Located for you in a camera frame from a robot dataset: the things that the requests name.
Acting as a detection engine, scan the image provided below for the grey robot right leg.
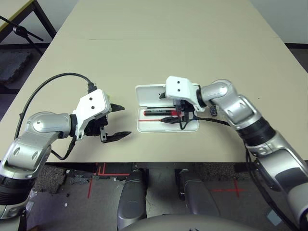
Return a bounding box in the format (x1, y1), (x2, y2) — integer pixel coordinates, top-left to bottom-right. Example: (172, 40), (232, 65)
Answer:
(178, 169), (220, 217)

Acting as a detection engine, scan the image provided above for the grey robot left leg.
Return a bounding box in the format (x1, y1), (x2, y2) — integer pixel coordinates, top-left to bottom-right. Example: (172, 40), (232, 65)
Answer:
(116, 169), (148, 229)

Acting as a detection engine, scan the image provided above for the dark foam scrap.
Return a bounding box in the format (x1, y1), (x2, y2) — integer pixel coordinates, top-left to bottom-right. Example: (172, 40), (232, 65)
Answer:
(71, 174), (89, 185)

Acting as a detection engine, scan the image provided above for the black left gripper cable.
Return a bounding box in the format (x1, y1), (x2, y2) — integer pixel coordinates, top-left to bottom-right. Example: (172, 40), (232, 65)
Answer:
(51, 138), (77, 161)

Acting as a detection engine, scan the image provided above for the black whiteboard marker red cap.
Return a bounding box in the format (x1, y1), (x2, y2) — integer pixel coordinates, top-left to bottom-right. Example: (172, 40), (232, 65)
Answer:
(143, 109), (183, 117)

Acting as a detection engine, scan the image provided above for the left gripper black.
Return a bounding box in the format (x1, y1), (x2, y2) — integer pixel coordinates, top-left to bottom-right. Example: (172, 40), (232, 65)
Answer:
(83, 103), (132, 144)

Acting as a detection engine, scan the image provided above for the brown carpet piece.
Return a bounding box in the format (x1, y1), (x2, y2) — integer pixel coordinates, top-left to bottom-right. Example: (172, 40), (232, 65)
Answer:
(35, 165), (67, 193)
(192, 162), (256, 180)

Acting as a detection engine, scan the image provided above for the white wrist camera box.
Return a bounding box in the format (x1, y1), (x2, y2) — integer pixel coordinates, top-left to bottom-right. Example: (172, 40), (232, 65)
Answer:
(72, 89), (113, 141)
(165, 76), (206, 113)

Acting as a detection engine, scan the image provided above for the grey robot torso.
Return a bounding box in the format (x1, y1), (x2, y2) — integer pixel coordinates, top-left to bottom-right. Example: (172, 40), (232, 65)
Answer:
(120, 213), (265, 231)

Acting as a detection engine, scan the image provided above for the dark grey foam mat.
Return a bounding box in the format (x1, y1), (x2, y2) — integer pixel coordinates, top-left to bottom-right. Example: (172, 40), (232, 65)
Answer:
(0, 49), (33, 85)

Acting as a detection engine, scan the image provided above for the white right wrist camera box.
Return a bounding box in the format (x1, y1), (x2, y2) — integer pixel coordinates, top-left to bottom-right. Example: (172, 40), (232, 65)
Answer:
(165, 76), (206, 113)

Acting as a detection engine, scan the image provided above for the black tripod stand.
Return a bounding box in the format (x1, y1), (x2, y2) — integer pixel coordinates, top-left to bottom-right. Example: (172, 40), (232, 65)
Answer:
(0, 15), (45, 55)

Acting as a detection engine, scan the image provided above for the black left camera cable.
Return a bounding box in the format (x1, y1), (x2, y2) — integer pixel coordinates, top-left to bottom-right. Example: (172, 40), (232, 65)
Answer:
(13, 73), (97, 140)

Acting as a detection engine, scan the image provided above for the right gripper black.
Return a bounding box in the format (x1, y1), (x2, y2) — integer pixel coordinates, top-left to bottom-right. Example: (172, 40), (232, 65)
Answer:
(158, 92), (195, 125)

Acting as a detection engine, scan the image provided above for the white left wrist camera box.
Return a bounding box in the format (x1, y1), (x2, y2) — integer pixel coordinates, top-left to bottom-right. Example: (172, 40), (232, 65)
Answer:
(72, 89), (113, 141)

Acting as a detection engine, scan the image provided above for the white Unitree pencil case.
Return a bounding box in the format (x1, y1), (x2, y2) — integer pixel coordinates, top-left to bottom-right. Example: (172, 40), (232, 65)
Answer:
(134, 83), (200, 133)

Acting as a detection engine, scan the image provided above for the grey robot leg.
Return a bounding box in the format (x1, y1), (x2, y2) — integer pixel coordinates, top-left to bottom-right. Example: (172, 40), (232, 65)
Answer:
(178, 169), (220, 217)
(116, 169), (148, 229)

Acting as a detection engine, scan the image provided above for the black frame side table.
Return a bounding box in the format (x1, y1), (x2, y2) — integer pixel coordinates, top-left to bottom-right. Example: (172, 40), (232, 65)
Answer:
(0, 0), (57, 44)

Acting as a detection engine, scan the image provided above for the grey blue square pad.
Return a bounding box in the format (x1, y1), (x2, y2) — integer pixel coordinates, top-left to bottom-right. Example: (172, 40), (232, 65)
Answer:
(266, 210), (282, 226)

